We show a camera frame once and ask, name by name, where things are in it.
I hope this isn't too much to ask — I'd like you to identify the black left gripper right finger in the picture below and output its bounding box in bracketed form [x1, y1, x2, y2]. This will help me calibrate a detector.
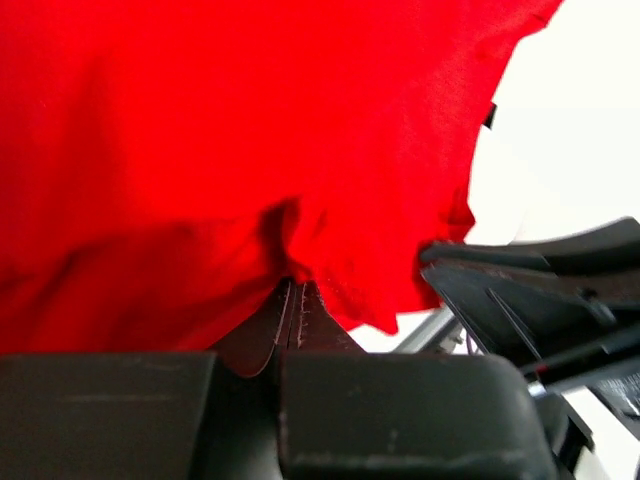
[278, 284, 558, 479]

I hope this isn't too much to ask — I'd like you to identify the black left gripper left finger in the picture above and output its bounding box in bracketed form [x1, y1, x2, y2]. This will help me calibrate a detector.
[1, 281, 293, 479]

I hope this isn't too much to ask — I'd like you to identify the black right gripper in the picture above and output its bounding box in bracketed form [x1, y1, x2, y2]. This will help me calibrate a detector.
[420, 217, 639, 415]

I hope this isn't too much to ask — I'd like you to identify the red t shirt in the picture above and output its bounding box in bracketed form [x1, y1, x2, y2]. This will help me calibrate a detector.
[1, 1, 558, 352]

